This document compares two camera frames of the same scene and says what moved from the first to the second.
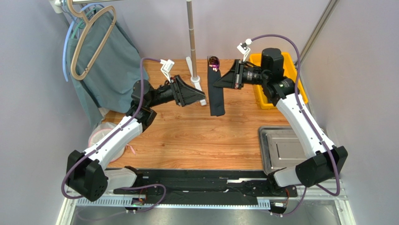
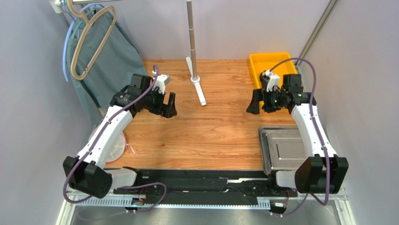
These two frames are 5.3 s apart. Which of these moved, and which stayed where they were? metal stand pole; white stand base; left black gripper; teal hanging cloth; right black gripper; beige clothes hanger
Moved: right black gripper; left black gripper
Stayed: teal hanging cloth; white stand base; beige clothes hanger; metal stand pole
